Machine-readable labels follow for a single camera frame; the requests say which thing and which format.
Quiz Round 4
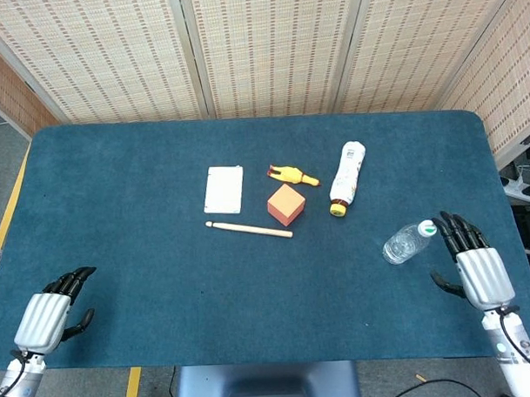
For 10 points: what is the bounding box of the transparent water bottle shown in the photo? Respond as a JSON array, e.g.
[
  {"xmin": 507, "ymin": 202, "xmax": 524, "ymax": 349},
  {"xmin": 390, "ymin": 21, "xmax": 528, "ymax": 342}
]
[{"xmin": 380, "ymin": 219, "xmax": 439, "ymax": 266}]

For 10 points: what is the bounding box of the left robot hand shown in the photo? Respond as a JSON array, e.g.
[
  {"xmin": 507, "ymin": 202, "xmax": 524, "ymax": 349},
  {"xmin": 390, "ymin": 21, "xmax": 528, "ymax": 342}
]
[{"xmin": 10, "ymin": 266, "xmax": 100, "ymax": 356}]

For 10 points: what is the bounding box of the white flat square plate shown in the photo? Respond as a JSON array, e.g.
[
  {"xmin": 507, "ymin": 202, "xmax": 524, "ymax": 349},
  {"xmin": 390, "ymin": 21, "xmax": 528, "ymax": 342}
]
[{"xmin": 202, "ymin": 165, "xmax": 245, "ymax": 216}]

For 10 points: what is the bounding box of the orange cube block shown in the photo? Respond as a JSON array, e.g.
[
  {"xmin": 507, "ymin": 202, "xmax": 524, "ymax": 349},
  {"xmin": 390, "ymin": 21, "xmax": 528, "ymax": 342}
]
[{"xmin": 266, "ymin": 182, "xmax": 307, "ymax": 228}]

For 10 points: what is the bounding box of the black cable on floor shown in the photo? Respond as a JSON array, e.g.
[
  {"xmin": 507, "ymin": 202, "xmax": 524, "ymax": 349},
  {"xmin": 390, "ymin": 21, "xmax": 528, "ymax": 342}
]
[{"xmin": 387, "ymin": 375, "xmax": 503, "ymax": 397}]

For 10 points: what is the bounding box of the wooden drumstick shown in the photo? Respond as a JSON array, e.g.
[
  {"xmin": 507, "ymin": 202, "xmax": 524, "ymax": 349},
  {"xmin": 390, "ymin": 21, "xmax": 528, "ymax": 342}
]
[{"xmin": 205, "ymin": 219, "xmax": 294, "ymax": 241}]

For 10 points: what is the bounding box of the white bottle yellow cap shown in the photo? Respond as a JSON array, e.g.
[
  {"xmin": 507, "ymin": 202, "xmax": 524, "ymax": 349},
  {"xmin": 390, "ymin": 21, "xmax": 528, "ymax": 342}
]
[{"xmin": 326, "ymin": 140, "xmax": 370, "ymax": 218}]

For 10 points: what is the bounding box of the woven folding screen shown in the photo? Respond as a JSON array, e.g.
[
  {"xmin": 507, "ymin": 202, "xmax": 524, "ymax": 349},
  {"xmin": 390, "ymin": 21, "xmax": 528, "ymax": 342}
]
[{"xmin": 0, "ymin": 0, "xmax": 530, "ymax": 188}]

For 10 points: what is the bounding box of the yellow rubber chicken toy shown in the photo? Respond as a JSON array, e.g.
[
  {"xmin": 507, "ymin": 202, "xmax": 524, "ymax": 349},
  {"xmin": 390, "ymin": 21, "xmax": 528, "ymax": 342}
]
[{"xmin": 265, "ymin": 162, "xmax": 322, "ymax": 190}]

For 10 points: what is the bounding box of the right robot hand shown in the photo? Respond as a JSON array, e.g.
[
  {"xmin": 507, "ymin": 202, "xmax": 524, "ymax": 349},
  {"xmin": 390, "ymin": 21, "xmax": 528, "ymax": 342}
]
[{"xmin": 427, "ymin": 208, "xmax": 516, "ymax": 312}]

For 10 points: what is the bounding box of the blue table cloth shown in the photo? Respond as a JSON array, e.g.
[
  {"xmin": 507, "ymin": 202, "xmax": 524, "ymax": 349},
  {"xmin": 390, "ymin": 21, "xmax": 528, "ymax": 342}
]
[{"xmin": 0, "ymin": 106, "xmax": 530, "ymax": 373}]

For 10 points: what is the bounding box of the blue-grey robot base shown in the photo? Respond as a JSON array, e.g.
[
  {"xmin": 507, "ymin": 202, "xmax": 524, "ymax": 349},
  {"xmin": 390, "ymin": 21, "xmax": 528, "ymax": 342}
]
[{"xmin": 171, "ymin": 359, "xmax": 363, "ymax": 397}]

